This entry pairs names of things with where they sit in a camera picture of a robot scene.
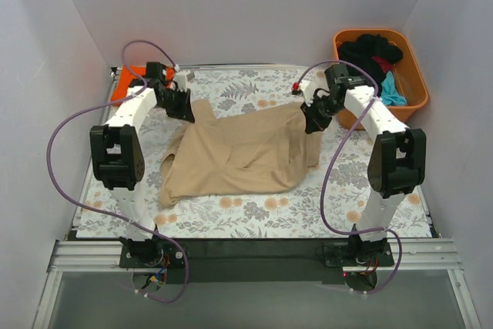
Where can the red garment in basket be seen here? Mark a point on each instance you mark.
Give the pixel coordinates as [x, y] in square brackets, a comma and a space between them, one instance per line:
[385, 65]

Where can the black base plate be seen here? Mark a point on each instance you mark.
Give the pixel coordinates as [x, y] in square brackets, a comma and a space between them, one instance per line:
[253, 260]

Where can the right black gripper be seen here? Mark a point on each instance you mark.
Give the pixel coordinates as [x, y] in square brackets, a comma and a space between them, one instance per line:
[316, 112]

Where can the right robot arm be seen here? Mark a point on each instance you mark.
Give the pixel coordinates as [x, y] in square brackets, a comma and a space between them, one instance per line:
[395, 168]

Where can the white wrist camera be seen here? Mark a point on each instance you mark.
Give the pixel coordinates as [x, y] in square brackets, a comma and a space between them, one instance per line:
[182, 78]
[306, 89]

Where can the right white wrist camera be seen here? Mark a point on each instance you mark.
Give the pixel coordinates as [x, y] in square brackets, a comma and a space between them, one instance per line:
[306, 89]

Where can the beige t shirt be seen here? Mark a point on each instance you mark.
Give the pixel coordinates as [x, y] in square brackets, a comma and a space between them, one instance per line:
[266, 151]

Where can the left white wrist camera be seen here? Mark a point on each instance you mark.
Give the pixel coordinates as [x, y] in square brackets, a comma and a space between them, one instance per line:
[182, 78]

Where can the orange plastic basket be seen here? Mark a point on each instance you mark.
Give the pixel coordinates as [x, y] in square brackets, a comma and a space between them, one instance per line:
[407, 74]

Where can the floral table mat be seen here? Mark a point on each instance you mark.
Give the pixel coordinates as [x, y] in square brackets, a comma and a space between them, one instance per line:
[330, 199]

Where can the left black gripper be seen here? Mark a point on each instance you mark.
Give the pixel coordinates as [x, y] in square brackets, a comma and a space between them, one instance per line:
[179, 102]

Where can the folded orange t shirt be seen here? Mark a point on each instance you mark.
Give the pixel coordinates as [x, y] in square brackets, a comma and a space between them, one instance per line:
[124, 78]

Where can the turquoise garment in basket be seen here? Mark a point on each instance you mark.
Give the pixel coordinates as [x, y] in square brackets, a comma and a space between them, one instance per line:
[389, 93]

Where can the black t shirt in basket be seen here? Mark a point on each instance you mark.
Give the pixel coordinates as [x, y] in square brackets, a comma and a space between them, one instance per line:
[361, 51]

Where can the aluminium mounting rail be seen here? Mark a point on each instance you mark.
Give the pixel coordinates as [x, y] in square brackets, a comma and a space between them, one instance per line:
[86, 288]

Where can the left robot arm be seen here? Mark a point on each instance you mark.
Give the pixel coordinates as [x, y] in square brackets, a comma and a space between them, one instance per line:
[118, 161]

